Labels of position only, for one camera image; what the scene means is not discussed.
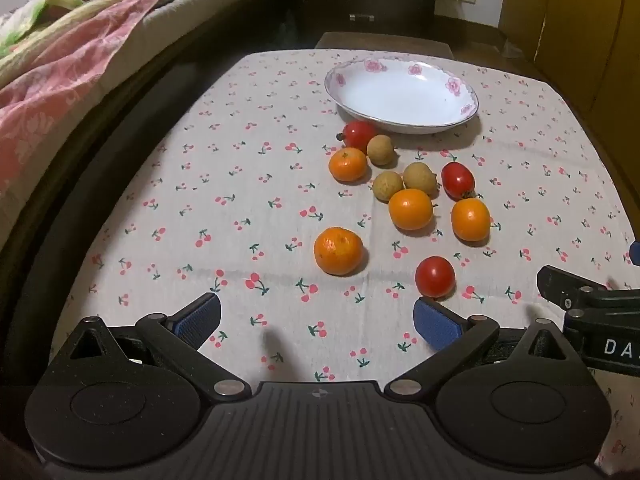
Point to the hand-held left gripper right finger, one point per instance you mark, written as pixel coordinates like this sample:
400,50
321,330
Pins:
435,322

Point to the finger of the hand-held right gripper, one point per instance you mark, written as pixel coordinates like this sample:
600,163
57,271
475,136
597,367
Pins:
635,252
560,282

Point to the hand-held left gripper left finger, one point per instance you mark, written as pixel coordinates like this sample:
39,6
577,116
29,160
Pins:
200,317

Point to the smooth orange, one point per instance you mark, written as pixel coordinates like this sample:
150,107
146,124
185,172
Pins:
470,219
410,208

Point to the large orange with stem mark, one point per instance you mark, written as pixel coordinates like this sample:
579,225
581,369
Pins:
338,250

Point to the tan longan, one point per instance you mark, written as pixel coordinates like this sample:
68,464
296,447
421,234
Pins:
387,186
420,178
381,150

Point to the red tomato with stem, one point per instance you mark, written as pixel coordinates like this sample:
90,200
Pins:
359,134

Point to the white floral rimmed plate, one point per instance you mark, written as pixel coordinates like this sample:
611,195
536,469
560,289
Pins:
400,97

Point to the cherry print tablecloth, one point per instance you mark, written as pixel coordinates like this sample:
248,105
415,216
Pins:
225,160

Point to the yellow wooden wardrobe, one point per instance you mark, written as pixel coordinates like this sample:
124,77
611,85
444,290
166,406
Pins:
575,25

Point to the pink floral blanket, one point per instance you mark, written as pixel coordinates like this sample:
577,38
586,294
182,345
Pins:
60,75

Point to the worn wooden bench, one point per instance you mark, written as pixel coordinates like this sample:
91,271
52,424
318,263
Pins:
380,41

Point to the bed with beige mattress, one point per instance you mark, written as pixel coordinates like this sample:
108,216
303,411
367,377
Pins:
200,15

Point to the colourful patterned quilt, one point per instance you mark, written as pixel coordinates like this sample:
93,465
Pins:
30,15

